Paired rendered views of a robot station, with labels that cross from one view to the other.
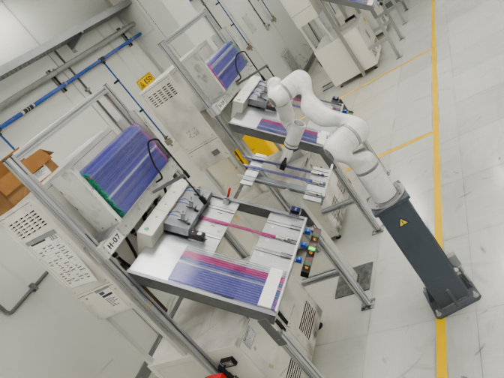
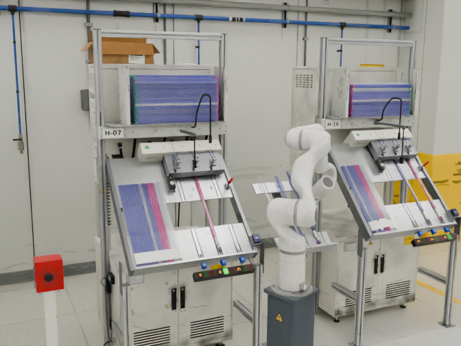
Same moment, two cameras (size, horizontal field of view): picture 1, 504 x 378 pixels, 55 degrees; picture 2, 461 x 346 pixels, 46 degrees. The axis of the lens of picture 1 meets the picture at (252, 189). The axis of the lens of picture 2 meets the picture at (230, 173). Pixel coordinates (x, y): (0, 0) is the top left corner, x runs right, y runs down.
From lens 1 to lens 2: 1.48 m
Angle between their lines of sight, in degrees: 31
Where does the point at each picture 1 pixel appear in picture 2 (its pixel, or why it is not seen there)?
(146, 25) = (418, 24)
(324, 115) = (296, 179)
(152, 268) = (121, 171)
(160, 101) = (300, 84)
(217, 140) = not seen: hidden behind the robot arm
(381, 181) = (287, 269)
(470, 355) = not seen: outside the picture
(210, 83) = (341, 101)
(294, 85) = (309, 140)
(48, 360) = (88, 185)
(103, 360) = not seen: hidden behind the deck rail
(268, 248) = (199, 238)
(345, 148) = (276, 215)
